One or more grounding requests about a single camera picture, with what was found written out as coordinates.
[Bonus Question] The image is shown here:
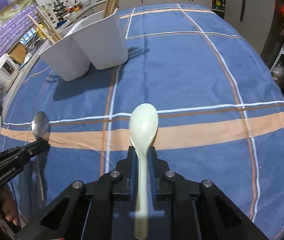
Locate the white double utensil holder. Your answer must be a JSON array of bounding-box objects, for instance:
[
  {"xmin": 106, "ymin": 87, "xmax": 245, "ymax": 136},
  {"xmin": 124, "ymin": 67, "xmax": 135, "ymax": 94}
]
[{"xmin": 39, "ymin": 9, "xmax": 128, "ymax": 81}]

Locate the grey refrigerator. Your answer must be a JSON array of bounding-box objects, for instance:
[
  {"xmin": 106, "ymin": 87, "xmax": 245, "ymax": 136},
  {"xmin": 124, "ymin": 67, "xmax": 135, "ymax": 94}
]
[{"xmin": 224, "ymin": 0, "xmax": 276, "ymax": 54}]

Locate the metal spoon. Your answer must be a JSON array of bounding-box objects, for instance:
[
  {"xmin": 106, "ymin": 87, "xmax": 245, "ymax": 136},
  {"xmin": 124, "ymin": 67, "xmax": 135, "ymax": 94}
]
[{"xmin": 31, "ymin": 111, "xmax": 50, "ymax": 203}]

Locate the blue plaid tablecloth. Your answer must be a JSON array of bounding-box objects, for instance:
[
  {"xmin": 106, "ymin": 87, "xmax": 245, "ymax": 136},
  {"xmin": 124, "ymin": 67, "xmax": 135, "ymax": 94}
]
[{"xmin": 0, "ymin": 4, "xmax": 284, "ymax": 239}]

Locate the person's left hand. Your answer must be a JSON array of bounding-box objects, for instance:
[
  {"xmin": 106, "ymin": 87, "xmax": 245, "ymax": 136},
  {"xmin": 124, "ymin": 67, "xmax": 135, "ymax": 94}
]
[{"xmin": 0, "ymin": 185, "xmax": 20, "ymax": 226}]

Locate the white countertop appliance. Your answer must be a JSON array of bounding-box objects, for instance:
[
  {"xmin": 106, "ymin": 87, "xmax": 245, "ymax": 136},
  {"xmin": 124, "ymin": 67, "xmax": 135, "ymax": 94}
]
[{"xmin": 0, "ymin": 54, "xmax": 20, "ymax": 93}]

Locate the white plastic spoon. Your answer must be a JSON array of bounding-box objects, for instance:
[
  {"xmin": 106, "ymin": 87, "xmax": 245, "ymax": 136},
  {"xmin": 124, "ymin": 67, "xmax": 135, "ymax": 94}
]
[{"xmin": 129, "ymin": 103, "xmax": 158, "ymax": 239}]

